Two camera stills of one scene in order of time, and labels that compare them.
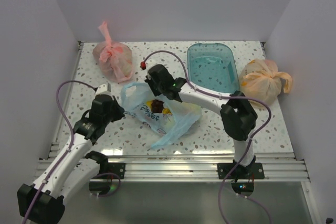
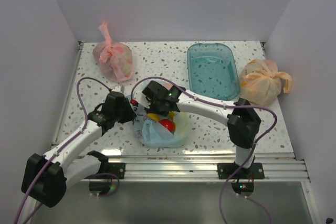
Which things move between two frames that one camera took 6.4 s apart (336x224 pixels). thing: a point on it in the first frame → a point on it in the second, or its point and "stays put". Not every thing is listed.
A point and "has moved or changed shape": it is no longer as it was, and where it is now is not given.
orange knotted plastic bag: [260, 80] stays put
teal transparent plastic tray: [211, 66] stays put
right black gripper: [150, 80] → [151, 109]
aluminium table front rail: [196, 167] stays put
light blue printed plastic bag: [137, 103] has moved or changed shape
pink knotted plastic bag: [115, 60] stays put
